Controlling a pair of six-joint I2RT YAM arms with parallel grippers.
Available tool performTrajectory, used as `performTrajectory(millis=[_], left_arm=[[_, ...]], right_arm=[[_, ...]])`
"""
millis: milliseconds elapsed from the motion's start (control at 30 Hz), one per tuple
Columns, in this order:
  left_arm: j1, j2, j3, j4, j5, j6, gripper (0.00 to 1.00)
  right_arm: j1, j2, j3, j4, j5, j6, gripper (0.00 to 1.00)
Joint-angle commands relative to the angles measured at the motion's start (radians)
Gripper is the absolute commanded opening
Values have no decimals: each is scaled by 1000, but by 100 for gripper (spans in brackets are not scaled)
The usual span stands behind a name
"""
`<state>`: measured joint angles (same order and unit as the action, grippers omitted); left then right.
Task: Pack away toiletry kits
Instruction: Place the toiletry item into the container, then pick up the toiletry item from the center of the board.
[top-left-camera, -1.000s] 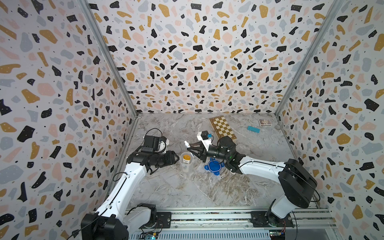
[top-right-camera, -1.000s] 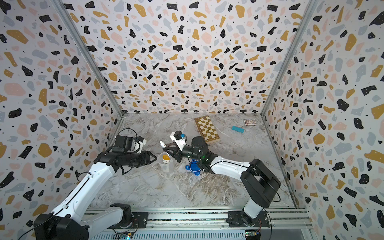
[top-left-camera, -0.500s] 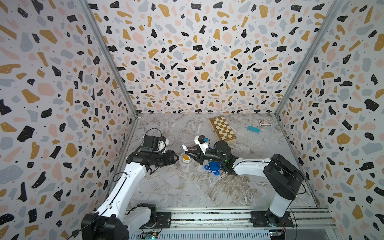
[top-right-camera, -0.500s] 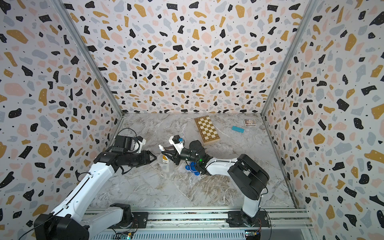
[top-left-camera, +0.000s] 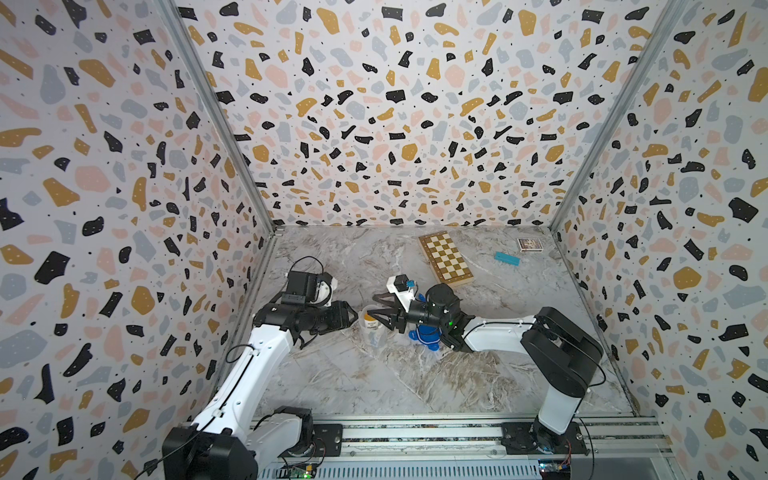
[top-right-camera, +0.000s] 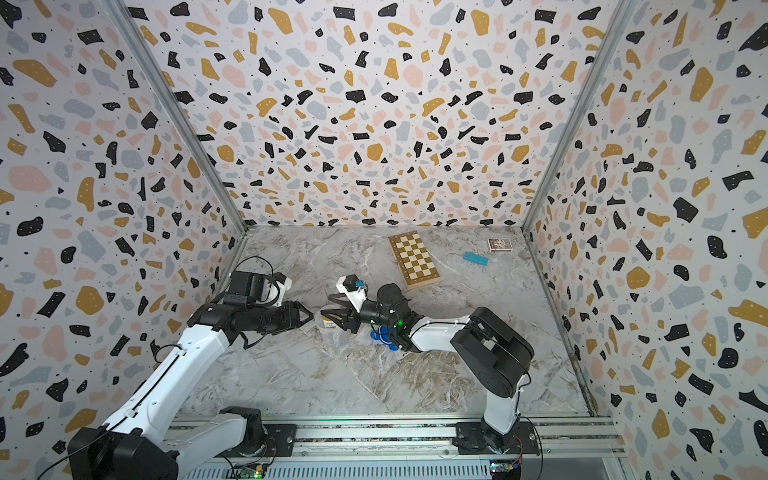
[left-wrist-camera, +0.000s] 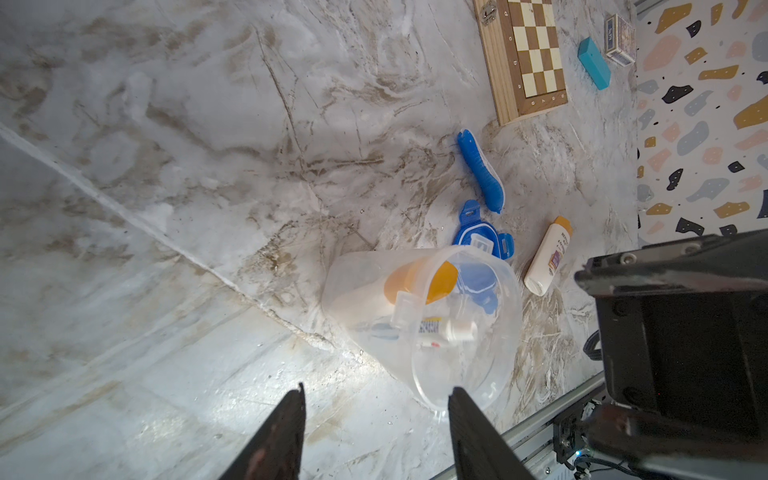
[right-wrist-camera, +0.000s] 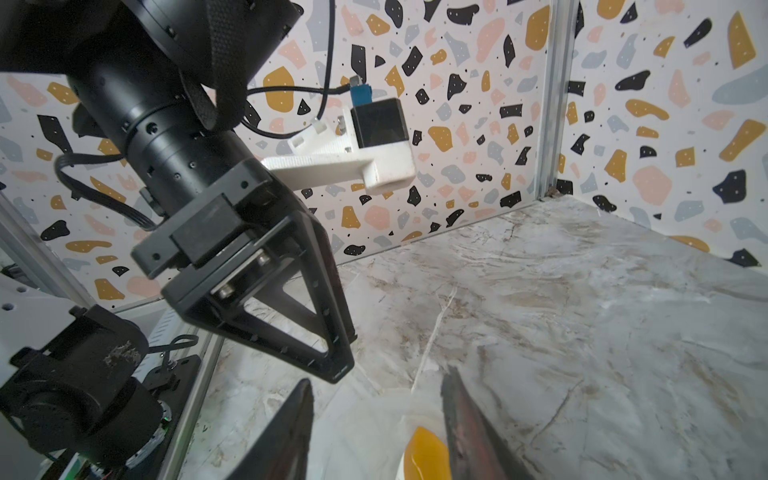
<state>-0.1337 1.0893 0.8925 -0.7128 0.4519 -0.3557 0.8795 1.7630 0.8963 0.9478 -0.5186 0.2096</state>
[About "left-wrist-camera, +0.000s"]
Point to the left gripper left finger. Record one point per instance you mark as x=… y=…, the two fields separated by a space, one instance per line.
x=275 y=450

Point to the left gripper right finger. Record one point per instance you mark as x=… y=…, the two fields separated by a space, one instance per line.
x=479 y=450

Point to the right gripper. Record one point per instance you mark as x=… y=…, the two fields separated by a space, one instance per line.
x=683 y=340

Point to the clear plastic container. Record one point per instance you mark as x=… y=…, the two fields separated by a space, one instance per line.
x=481 y=367

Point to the white bottle orange cap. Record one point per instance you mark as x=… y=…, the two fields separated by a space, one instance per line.
x=548 y=257

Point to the cream tube orange cap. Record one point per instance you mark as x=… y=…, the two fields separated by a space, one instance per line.
x=377 y=299

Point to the blue container lid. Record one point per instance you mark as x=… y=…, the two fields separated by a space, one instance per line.
x=483 y=240

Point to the white blue toothpaste tube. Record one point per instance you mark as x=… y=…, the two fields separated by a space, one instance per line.
x=433 y=332

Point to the teal small box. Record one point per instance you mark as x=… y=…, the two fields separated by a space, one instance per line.
x=595 y=65

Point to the playing card box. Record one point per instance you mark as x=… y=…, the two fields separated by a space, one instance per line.
x=619 y=40

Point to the wooden chessboard box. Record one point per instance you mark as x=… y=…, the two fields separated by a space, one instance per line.
x=523 y=57

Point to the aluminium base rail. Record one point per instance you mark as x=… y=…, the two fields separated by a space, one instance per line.
x=548 y=443

